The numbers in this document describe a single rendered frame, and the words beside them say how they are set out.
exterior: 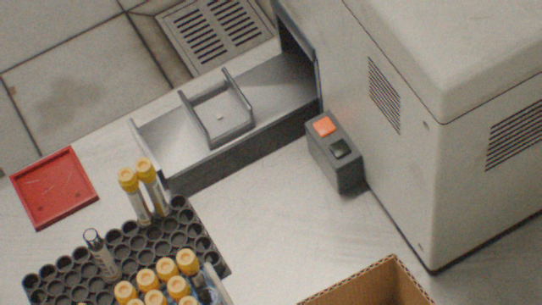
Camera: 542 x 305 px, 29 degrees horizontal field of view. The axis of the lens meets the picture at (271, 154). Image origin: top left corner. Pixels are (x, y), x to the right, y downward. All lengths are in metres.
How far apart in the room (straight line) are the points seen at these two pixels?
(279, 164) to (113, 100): 1.19
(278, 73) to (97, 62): 1.24
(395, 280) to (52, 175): 0.39
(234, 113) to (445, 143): 0.30
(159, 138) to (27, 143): 1.18
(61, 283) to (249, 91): 0.25
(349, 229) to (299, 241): 0.05
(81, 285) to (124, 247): 0.05
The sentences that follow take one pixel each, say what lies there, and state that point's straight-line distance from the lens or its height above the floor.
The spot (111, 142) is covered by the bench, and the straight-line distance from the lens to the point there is 1.06.
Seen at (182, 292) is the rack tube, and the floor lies 0.99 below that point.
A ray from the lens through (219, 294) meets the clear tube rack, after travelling 0.88.
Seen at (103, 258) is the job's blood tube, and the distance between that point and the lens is 0.92.
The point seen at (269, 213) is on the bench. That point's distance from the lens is 0.99.
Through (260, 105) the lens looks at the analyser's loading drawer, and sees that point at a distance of 1.00.
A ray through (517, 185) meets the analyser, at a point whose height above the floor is 0.96.
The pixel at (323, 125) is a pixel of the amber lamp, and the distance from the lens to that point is 0.97.
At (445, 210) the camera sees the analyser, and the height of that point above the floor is 0.99.
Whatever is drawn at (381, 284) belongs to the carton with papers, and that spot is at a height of 0.99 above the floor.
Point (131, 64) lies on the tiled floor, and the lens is 2.21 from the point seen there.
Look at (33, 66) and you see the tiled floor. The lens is 2.27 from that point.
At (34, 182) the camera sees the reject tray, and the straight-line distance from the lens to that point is 1.05.
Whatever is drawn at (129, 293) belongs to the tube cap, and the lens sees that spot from 0.84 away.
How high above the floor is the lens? 1.75
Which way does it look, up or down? 59 degrees down
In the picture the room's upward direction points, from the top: 12 degrees counter-clockwise
